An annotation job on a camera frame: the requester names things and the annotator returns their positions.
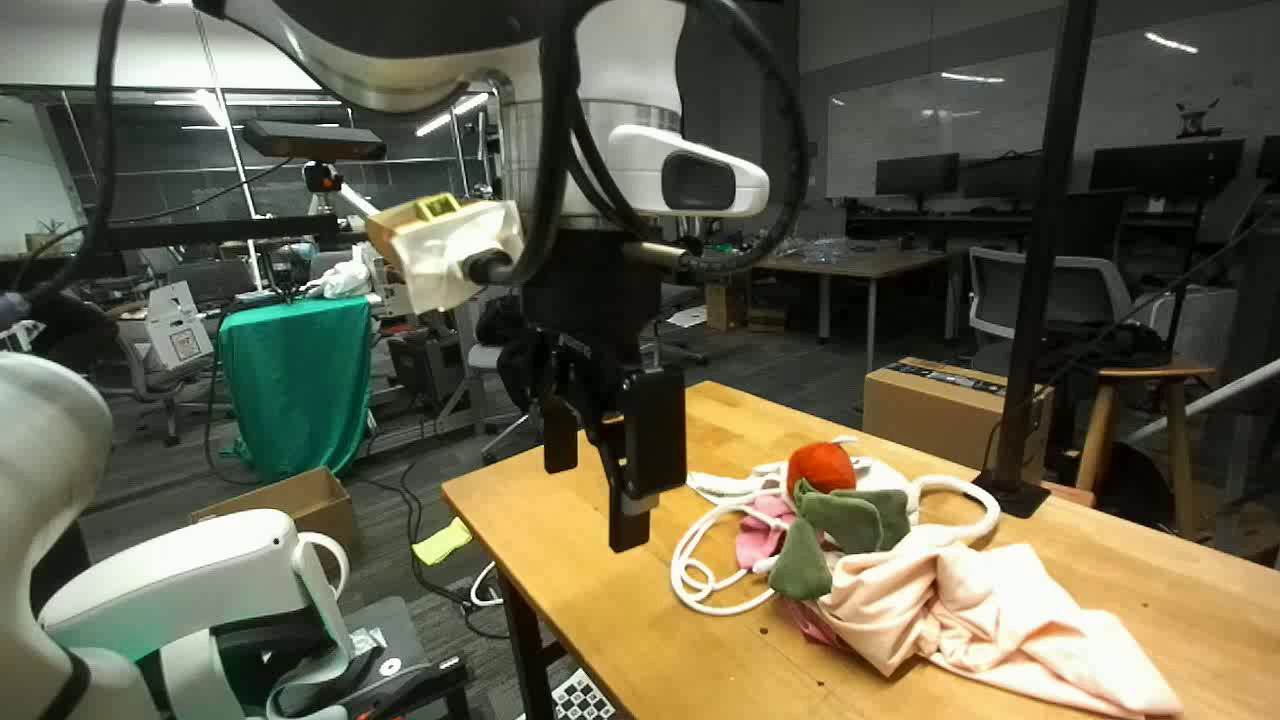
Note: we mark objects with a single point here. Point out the white slanted rail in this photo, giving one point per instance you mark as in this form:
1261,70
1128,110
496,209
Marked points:
1225,395

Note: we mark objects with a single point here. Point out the pale peach cloth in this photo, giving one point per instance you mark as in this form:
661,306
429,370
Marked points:
987,613

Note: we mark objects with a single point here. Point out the beige wrist camera box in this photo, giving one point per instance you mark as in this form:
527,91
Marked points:
442,255

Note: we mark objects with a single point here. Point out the checkerboard calibration board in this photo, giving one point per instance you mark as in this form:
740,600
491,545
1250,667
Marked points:
586,696

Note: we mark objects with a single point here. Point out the green table cover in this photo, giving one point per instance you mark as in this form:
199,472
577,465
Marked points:
294,385

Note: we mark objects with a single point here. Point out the cardboard box with black tape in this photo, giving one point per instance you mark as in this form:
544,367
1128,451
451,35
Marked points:
934,400

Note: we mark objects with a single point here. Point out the olive green felt cloth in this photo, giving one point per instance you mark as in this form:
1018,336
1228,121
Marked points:
855,520

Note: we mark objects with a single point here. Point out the black swivel chair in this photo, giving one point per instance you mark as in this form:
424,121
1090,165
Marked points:
496,320

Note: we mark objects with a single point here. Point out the white plastic device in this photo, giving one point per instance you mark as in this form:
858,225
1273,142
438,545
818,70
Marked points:
350,274

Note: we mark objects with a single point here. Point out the white frame office chair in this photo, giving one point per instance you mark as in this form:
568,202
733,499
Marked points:
980,294

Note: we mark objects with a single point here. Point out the wooden stool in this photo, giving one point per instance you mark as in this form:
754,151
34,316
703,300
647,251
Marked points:
1146,378

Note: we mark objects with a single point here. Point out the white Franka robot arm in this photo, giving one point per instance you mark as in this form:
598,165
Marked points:
642,162

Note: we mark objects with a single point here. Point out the black drone wall decoration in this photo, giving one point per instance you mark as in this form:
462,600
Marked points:
1196,121

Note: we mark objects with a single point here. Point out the black stereo camera bar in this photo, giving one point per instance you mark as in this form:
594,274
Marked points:
315,139

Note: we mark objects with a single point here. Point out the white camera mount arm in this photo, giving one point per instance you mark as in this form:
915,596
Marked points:
358,202

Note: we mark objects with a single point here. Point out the ceiling light strip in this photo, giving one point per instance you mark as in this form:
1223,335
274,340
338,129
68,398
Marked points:
970,79
1169,43

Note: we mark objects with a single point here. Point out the long wooden office table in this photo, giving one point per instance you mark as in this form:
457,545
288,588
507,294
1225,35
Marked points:
855,263

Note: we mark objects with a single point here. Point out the wide black computer monitor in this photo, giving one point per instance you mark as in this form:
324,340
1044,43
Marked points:
1164,171

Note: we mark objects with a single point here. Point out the yellow paper sheet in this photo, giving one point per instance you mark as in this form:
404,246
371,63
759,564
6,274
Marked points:
442,543

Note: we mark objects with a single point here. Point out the black upright pole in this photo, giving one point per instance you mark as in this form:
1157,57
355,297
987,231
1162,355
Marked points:
1054,202

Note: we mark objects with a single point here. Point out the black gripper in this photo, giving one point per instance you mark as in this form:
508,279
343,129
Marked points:
594,306

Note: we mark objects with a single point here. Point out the small open cardboard box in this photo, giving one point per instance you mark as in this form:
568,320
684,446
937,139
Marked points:
300,503

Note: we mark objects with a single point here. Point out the black table leg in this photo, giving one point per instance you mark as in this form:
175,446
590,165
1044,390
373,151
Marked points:
527,653

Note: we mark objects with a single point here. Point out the white sign board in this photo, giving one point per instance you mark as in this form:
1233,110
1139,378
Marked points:
178,325

